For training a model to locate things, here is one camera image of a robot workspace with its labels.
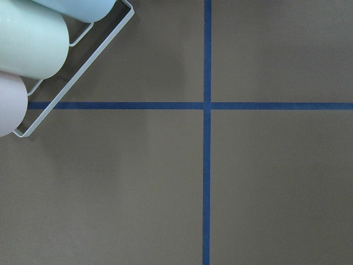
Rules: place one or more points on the pale pink cup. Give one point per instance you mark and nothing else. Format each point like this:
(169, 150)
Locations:
(14, 102)

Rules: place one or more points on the light blue cup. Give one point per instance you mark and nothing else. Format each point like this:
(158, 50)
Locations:
(83, 10)

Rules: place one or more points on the mint green cup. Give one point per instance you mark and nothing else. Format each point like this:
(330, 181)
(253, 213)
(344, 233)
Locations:
(34, 40)

